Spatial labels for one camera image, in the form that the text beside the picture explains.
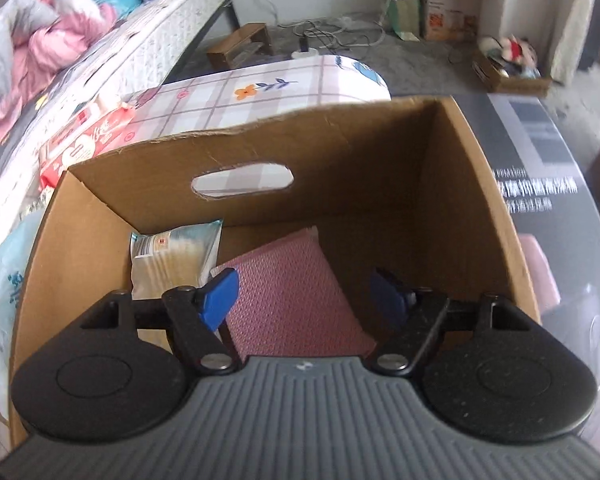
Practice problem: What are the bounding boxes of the large cardboard box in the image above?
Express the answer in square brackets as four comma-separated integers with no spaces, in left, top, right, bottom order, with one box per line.
[10,98,539,468]

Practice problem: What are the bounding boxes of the clear cotton swab bag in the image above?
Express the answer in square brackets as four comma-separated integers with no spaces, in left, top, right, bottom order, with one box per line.
[130,220,223,300]

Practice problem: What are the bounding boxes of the tray with toys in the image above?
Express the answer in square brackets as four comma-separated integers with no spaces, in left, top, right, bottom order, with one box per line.
[472,36,552,98]

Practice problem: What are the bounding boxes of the white tied plastic bag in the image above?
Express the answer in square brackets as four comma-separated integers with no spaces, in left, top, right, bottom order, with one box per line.
[0,209,44,419]

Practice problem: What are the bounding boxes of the white power strip cables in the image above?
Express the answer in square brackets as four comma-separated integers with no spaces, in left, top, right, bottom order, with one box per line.
[244,0,387,60]

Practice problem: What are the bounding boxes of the pink cloth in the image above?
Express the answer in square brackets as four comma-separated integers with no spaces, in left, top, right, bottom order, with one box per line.
[211,226,375,360]

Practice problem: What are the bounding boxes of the green paper bag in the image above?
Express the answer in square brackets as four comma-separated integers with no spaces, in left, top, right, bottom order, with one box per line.
[382,0,420,41]

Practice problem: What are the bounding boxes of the plaid cartoon mattress cover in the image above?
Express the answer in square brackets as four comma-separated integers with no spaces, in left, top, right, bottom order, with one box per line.
[104,54,390,152]

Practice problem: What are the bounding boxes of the small open cardboard box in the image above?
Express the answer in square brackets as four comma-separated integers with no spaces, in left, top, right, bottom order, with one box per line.
[403,0,487,42]

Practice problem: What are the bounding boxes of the red wet wipes pack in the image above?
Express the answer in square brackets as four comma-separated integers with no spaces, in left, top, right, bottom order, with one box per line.
[38,96,136,188]

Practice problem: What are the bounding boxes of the pink grey floral duvet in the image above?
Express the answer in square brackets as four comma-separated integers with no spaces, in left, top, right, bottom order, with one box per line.
[0,0,117,144]

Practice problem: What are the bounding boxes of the wooden stool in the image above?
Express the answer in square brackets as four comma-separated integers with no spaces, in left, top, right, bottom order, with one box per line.
[207,23,274,72]

